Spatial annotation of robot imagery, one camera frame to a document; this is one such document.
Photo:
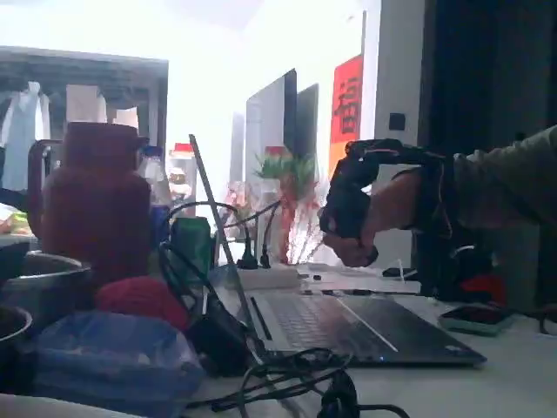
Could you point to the dark leader robot arm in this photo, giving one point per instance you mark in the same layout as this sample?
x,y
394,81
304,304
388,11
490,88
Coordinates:
x,y
435,261

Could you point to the person's right forearm, brown sleeve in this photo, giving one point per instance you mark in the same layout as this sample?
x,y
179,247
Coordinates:
x,y
500,187

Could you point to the person's right hand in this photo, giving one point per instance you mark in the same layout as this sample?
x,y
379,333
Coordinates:
x,y
391,204

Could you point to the silver laptop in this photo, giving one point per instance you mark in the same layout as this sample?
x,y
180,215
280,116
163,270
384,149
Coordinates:
x,y
348,322

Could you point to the potted green plant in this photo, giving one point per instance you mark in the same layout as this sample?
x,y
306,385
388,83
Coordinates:
x,y
285,217

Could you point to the white power strip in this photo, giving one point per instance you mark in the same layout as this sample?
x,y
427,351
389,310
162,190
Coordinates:
x,y
270,278

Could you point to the black smartphone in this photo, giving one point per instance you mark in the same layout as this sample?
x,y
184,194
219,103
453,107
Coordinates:
x,y
474,318

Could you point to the dark framed glass door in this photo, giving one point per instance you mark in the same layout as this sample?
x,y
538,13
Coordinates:
x,y
265,130
308,117

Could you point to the small black charger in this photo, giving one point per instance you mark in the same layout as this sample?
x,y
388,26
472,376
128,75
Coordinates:
x,y
222,335

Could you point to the green drink can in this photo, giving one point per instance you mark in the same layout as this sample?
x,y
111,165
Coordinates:
x,y
191,244

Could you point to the red lidded white container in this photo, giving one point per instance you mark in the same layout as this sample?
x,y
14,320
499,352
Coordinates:
x,y
183,148

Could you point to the clear plastic bottle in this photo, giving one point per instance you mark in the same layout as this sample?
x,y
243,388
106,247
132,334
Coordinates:
x,y
154,178

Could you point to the red crumpled bag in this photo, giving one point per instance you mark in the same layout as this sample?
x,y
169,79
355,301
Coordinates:
x,y
139,298

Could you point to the dark red thermos jug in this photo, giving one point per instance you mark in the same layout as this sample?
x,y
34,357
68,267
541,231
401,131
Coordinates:
x,y
95,209

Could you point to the blue plastic bag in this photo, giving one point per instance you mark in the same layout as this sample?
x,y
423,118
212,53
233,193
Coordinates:
x,y
113,361

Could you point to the stainless steel bowl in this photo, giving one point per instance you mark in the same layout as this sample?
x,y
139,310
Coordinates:
x,y
48,283
13,324

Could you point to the pale hanging garment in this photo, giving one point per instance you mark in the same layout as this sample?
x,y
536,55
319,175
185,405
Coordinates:
x,y
85,102

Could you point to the white hanging garment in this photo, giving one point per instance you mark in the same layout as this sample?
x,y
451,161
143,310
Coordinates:
x,y
24,130

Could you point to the black wall switch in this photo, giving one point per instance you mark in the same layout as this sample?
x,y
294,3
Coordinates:
x,y
397,121

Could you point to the red wall poster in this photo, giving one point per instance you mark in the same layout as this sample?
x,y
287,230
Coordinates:
x,y
348,67

